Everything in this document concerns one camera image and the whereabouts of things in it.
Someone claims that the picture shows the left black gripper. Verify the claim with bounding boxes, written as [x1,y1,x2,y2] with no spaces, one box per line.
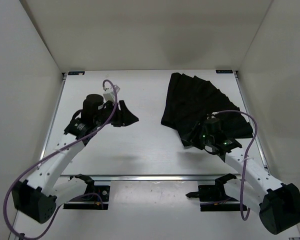
[98,97,142,125]

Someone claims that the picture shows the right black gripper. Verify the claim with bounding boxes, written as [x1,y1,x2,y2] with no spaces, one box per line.
[181,122,214,150]

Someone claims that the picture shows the black pleated skirt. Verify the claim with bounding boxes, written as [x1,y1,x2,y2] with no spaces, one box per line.
[160,72,253,148]

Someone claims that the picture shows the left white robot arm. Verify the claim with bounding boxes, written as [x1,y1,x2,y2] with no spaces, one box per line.
[12,94,139,224]

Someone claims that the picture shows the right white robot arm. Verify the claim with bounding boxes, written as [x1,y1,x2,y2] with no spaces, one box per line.
[184,118,300,235]

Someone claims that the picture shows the left blue corner label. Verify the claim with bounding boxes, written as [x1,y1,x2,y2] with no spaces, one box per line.
[67,71,85,76]

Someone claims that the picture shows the blue corner label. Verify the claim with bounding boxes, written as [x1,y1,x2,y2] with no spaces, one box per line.
[67,71,85,76]
[215,69,233,74]

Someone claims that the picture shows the right blue corner label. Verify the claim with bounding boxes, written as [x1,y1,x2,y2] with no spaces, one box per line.
[215,69,233,74]

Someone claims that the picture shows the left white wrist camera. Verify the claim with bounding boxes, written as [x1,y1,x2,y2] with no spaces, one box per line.
[102,84,120,103]

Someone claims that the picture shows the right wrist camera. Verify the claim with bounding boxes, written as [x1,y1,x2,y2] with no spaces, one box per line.
[206,112,220,120]

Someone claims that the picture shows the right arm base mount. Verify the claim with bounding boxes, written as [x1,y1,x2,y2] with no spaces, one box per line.
[185,173,240,212]

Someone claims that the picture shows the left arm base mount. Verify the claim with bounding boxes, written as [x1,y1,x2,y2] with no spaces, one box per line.
[63,174,111,211]

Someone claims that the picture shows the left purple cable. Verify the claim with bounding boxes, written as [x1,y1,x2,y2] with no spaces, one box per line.
[2,79,121,238]

